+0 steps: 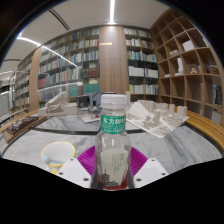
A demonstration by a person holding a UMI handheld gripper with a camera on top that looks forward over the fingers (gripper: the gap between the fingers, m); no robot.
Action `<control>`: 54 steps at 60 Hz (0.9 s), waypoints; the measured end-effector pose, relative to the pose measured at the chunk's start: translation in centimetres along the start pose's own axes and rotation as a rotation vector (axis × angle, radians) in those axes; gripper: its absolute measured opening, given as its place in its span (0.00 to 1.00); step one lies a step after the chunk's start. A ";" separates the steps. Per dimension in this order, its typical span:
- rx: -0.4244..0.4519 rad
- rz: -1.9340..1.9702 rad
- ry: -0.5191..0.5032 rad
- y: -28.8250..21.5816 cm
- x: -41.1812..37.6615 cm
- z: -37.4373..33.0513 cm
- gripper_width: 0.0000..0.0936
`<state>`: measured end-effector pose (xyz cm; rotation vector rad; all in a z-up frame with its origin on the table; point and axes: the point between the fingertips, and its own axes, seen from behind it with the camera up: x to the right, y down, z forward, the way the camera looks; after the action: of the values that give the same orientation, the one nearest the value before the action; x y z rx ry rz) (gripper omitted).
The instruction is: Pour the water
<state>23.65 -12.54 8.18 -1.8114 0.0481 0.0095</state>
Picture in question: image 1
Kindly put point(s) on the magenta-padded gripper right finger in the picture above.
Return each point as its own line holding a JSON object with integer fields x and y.
{"x": 151, "y": 170}

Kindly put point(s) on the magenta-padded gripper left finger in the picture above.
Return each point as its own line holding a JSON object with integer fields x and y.
{"x": 71, "y": 170}

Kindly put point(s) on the clear plastic bottle green label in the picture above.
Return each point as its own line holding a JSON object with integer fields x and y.
{"x": 113, "y": 146}

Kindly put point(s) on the large white architectural model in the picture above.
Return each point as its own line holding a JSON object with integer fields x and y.
{"x": 156, "y": 120}

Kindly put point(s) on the white ramp architectural model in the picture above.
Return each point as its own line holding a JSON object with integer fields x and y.
{"x": 58, "y": 105}

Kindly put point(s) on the brown architectural model board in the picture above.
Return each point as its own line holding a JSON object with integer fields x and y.
{"x": 21, "y": 125}

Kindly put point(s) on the dark grey architectural model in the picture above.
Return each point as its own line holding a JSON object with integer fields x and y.
{"x": 88, "y": 101}

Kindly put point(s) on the glass-fronted wooden bookshelf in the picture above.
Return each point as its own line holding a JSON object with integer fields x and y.
{"x": 66, "y": 66}

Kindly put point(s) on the open wooden bookshelf with books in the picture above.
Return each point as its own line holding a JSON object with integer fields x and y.
{"x": 141, "y": 63}

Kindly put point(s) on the wooden cubby shelf unit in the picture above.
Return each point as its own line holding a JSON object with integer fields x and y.
{"x": 190, "y": 66}

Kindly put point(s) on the straight ceiling light strip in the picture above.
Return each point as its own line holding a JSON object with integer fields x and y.
{"x": 112, "y": 11}

